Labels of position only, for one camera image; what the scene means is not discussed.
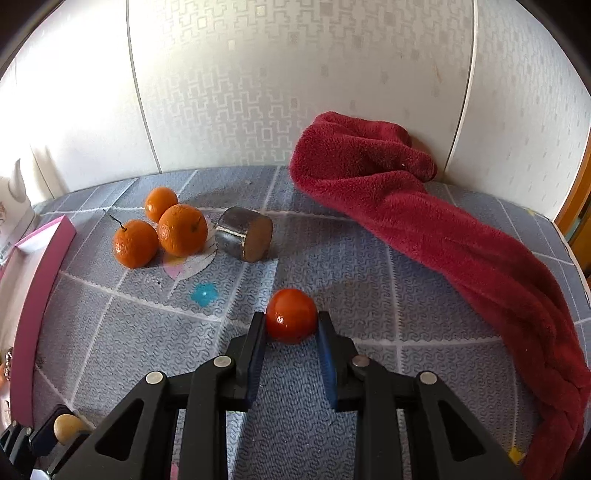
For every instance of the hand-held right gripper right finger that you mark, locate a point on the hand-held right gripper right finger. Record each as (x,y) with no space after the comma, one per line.
(325,360)

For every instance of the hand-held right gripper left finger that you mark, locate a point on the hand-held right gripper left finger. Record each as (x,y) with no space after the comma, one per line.
(256,360)

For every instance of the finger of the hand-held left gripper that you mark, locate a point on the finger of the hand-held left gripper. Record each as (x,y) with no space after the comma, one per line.
(44,438)
(57,411)

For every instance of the small yellow round fruit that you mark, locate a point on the small yellow round fruit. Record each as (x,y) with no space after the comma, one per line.
(67,428)

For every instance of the red tomato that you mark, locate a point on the red tomato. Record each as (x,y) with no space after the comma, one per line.
(292,316)

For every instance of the pink rimmed white box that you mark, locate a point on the pink rimmed white box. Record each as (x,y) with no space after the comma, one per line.
(39,295)

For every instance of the mandarin orange with black stem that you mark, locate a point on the mandarin orange with black stem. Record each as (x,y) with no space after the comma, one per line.
(135,249)

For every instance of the grey checked tablecloth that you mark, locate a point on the grey checked tablecloth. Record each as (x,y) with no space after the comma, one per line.
(369,295)

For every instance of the red fleece towel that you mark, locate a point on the red fleece towel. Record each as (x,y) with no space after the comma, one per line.
(461,258)

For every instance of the white ceramic electric kettle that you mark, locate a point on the white ceramic electric kettle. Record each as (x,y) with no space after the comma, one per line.
(14,194)

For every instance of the orange wooden door frame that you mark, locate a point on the orange wooden door frame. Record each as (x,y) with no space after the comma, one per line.
(577,217)

